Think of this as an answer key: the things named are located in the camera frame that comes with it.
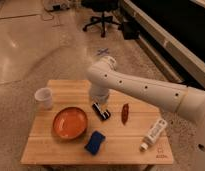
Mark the white device on floor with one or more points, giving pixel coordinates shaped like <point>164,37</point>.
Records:
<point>55,5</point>

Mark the white plastic bottle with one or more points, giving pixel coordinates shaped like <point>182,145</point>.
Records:
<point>153,134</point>

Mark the blue sponge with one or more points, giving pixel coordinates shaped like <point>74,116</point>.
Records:
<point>94,142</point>

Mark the long workbench edge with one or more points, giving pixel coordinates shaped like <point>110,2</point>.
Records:
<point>176,30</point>

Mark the dark red chili pepper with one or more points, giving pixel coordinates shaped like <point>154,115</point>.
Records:
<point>125,113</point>

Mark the black office chair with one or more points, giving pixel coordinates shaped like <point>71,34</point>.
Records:
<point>101,6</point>

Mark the orange ceramic bowl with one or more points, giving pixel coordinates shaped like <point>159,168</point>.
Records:
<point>70,123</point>

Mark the black box on floor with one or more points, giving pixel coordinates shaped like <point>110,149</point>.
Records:
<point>130,31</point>

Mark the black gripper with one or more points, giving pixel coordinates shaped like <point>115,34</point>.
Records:
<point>103,115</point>

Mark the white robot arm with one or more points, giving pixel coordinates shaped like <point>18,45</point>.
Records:
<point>187,102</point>

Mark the wooden table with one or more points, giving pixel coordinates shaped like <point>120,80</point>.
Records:
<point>113,141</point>

